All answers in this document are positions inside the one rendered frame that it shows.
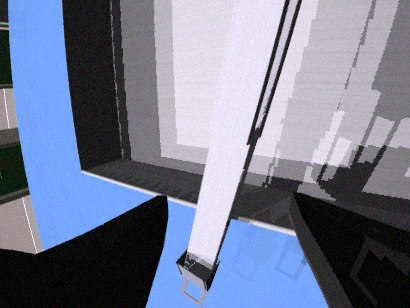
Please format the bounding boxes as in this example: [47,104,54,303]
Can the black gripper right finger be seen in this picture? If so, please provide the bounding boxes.
[289,193,410,308]

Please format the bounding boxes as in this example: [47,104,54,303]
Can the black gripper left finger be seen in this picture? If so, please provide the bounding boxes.
[0,195,169,308]

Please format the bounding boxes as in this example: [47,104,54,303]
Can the grey roasting tin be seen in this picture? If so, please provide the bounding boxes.
[61,0,410,237]

